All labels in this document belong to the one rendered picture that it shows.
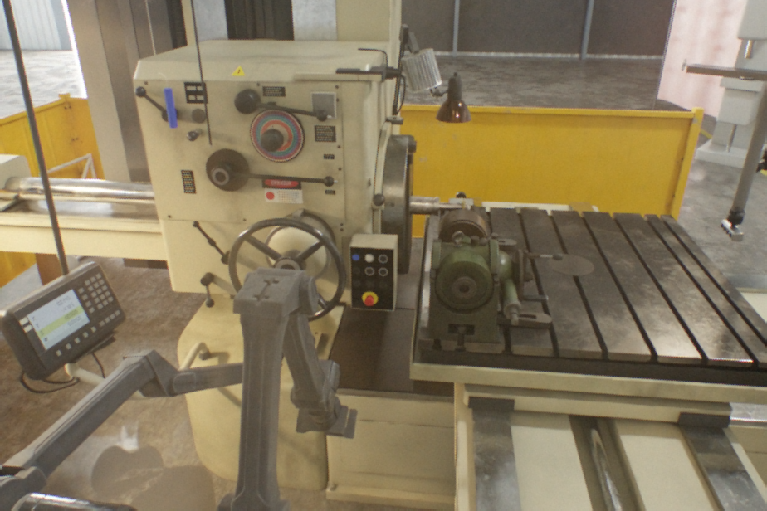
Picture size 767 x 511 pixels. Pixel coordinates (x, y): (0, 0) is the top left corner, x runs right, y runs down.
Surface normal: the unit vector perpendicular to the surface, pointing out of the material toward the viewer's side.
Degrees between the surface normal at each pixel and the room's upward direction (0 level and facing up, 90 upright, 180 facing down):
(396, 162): 36
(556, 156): 90
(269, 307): 67
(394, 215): 77
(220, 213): 90
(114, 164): 90
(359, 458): 90
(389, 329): 0
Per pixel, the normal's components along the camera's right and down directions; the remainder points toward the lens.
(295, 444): -0.11, 0.42
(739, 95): -0.68, 0.31
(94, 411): 0.89, -0.18
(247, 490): -0.13, 0.03
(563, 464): 0.00, -0.91
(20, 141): 0.99, 0.04
